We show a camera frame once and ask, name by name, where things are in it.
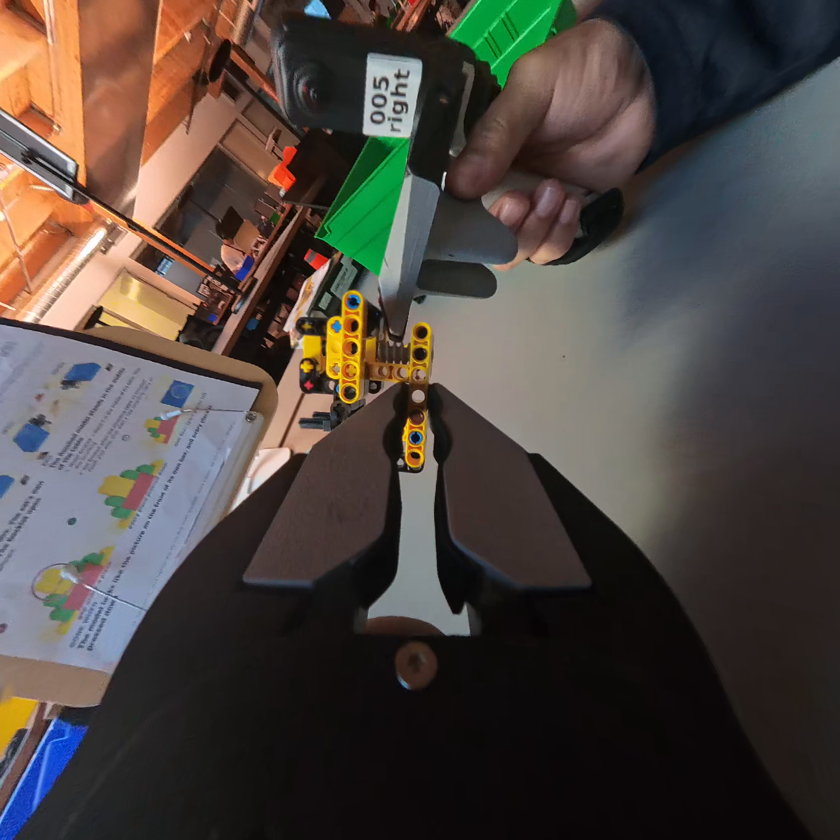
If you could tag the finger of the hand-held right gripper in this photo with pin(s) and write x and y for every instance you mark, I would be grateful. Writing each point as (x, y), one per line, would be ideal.
(469, 236)
(410, 249)

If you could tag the blue plastic bin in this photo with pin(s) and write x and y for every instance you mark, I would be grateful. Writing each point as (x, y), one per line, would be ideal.
(39, 774)

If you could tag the person's right hand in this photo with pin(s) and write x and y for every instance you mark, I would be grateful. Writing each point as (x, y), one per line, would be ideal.
(577, 111)

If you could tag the yellow container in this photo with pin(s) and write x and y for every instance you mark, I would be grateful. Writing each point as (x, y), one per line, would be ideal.
(13, 722)

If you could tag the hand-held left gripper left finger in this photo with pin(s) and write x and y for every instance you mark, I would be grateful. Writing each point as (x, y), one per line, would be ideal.
(321, 518)

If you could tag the instruction sheet board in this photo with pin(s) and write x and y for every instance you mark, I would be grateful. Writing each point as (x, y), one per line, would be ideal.
(131, 492)

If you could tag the green plastic bin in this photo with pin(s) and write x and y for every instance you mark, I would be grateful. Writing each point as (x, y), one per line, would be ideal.
(367, 203)

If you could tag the white printed lego box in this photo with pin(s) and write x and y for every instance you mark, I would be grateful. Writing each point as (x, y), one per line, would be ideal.
(331, 285)

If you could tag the yellow and black lego model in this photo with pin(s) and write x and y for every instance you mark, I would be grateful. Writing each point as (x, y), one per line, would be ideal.
(351, 354)

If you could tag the person's right forearm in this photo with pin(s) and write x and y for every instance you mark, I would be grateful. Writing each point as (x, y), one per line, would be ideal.
(735, 59)

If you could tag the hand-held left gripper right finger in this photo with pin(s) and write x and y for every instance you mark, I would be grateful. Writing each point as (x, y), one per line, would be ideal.
(512, 525)

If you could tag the orange crate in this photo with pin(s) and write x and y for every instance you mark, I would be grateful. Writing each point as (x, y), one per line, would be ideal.
(283, 172)

